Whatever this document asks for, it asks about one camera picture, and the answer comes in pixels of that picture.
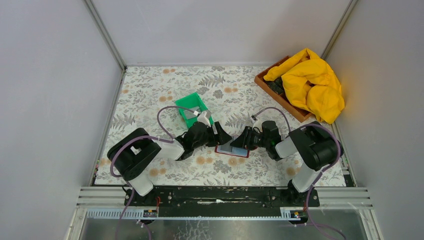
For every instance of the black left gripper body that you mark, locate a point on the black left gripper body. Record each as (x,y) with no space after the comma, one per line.
(209,139)

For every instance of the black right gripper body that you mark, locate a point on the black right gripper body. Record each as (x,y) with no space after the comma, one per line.
(258,140)

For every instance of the red leather card holder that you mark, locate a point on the red leather card holder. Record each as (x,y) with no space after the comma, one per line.
(232,150)

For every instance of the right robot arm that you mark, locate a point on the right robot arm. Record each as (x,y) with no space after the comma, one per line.
(318,148)

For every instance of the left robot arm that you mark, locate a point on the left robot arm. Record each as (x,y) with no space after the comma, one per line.
(131,156)

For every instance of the green plastic bin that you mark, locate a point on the green plastic bin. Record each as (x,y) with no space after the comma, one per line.
(192,102)

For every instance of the brown wooden tray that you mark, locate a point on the brown wooden tray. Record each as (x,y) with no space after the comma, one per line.
(299,114)

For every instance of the floral patterned table mat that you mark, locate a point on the floral patterned table mat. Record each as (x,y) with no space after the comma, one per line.
(148,100)

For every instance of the dark items in tray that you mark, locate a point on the dark items in tray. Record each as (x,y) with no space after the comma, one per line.
(276,86)

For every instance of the yellow cloth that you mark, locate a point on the yellow cloth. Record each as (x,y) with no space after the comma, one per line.
(310,84)

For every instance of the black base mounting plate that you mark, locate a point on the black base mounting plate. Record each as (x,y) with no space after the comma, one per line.
(220,201)

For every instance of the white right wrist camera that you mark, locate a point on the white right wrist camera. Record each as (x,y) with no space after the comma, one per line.
(256,122)

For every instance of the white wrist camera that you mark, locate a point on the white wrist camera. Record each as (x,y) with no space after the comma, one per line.
(256,122)
(204,117)

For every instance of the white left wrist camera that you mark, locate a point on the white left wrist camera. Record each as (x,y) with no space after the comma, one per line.
(204,117)

